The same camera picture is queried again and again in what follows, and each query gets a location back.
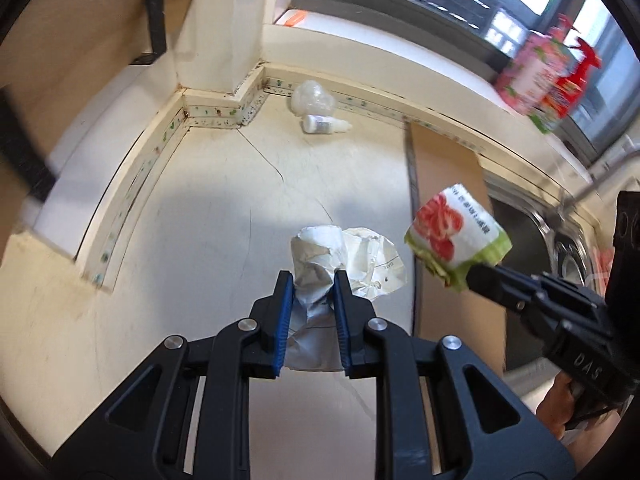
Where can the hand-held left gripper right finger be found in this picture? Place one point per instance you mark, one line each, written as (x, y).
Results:
(342, 320)

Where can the steel faucet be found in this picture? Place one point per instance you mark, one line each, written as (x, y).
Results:
(600, 180)

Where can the pink appliance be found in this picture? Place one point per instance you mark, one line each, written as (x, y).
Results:
(605, 267)

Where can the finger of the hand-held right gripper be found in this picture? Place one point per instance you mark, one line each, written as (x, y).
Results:
(540, 282)
(545, 320)

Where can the person's pink pants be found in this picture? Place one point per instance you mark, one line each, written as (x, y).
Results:
(595, 437)

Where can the wooden cutting board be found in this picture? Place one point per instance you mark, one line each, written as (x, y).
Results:
(75, 25)

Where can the pink pump bottle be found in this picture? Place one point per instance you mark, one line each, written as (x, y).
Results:
(535, 72)

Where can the black cutting board holder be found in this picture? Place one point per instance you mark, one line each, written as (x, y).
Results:
(156, 25)

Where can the brown cardboard sheet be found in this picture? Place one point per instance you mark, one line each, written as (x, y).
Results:
(445, 160)

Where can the small white bottle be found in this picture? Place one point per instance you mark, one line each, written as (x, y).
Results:
(322, 124)

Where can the red spray bottle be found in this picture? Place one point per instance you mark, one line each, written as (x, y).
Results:
(570, 90)

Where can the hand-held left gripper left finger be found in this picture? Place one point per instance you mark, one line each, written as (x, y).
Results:
(285, 320)

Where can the small orange sill item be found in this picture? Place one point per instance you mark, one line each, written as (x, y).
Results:
(290, 19)

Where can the person's right hand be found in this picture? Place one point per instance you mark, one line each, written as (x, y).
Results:
(555, 405)

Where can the white paper bag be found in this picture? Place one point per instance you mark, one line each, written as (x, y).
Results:
(315, 260)

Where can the steel bowl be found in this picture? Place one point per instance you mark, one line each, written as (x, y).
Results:
(572, 262)

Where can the dark framed window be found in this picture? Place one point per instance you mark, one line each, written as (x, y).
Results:
(425, 0)

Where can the clear plastic cup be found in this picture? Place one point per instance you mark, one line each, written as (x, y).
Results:
(312, 99)

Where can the red green white carton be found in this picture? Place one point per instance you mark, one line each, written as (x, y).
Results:
(455, 235)

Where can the stainless steel sink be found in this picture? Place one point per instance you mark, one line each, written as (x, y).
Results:
(530, 230)

